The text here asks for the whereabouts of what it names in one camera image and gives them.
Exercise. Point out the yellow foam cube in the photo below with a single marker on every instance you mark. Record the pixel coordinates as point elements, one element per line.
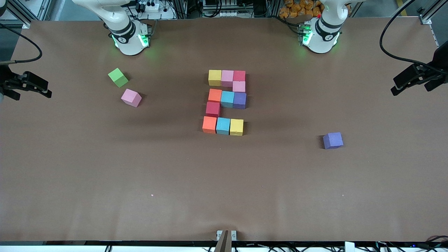
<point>236,127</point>
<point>215,77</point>

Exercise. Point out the green foam cube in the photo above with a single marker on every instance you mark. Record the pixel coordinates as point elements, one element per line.
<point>118,77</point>

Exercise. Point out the pink foam cube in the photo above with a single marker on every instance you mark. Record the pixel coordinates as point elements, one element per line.
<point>239,86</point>
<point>227,78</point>
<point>131,97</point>

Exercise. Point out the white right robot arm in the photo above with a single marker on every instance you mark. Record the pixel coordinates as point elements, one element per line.
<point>122,31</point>

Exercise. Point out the red foam cube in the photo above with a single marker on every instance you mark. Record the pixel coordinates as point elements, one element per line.
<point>239,76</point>
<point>212,109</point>

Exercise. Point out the blue foam cube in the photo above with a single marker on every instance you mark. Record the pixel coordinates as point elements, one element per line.
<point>222,126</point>
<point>227,99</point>

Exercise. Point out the white paper label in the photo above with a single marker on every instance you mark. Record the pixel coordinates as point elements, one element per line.
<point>349,246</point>

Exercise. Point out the aluminium table edge rail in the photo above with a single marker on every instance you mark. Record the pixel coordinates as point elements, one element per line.
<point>434,35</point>

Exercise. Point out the aluminium frame profile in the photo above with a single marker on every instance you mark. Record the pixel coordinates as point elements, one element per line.
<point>25,24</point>
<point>425,19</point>

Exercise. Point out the pile of orange fruit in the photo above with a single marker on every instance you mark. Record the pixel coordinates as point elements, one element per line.
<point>297,8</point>

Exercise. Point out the grey metal table bracket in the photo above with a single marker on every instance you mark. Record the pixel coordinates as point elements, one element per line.
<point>233,235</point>

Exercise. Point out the brown upright post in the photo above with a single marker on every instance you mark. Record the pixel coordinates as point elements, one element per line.
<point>224,243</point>

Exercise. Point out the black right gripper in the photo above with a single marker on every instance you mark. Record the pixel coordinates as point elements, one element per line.
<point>5,79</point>

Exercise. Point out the small white power strip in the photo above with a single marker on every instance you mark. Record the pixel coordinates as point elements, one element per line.
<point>229,14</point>

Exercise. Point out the purple foam cube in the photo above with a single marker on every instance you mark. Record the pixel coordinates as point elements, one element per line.
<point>333,140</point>
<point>239,100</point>

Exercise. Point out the white power strip with plugs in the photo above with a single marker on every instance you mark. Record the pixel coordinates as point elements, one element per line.
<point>152,7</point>

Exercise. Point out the orange foam cube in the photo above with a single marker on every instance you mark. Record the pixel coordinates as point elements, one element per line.
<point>215,95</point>
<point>209,125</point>

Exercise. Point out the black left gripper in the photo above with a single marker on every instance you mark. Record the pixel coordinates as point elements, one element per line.
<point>440,62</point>

